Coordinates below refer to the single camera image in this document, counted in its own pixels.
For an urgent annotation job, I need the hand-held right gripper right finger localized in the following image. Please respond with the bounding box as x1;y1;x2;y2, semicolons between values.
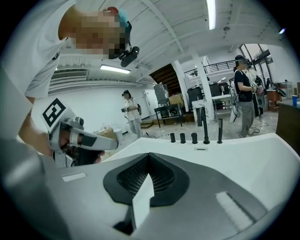
138;152;269;240

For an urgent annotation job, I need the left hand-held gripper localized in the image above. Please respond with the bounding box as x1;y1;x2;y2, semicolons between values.
30;97;119;168

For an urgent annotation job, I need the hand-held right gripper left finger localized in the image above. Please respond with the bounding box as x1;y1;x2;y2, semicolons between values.
43;152;150;240

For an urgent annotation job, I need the person's left forearm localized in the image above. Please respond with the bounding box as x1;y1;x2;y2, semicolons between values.
18;114;54;157

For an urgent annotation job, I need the brown cardboard box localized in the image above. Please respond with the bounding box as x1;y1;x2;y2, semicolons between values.
168;93;184;105
93;127;118;143

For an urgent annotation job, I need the white bathtub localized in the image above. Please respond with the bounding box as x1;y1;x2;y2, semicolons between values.
100;132;300;211

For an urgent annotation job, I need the person's left hand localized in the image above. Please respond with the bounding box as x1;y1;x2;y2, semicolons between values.
60;130;105;166

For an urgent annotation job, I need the black curved faucet spout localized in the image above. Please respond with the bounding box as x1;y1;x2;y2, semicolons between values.
196;107;210;145

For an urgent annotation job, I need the black hand shower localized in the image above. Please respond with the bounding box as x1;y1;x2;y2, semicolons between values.
217;118;224;144

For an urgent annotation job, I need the black metal table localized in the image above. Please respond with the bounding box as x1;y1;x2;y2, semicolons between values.
154;104;184;128

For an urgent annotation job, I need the long ceiling light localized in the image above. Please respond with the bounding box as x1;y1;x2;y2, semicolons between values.
99;64;131;75
206;0;217;30

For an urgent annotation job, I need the steel cabinet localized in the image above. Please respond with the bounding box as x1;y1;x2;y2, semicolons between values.
153;83;170;109

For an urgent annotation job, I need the ceiling air vent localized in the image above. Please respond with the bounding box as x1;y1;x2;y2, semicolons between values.
50;68;89;83

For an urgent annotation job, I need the marbled white panel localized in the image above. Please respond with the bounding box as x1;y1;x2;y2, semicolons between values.
191;99;207;127

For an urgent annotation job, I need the brown staircase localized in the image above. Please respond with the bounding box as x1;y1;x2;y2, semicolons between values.
149;63;183;97

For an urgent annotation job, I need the black bin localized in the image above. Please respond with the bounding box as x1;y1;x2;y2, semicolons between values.
187;86;204;111

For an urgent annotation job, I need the person's head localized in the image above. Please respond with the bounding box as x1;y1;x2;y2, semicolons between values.
58;6;129;60

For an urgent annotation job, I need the black cabinet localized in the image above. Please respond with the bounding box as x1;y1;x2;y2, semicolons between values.
276;99;300;147

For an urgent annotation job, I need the white column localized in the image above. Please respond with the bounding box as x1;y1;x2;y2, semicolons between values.
191;52;215;122

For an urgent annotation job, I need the person's white shirt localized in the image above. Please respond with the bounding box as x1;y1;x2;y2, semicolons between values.
2;0;79;99

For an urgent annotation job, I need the black railing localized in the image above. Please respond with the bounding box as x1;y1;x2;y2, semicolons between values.
183;60;236;77

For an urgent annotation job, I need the black head camera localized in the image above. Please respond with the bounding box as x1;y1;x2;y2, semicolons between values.
118;45;140;68

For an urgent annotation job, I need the teal head strap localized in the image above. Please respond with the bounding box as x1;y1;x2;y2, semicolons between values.
116;8;132;51

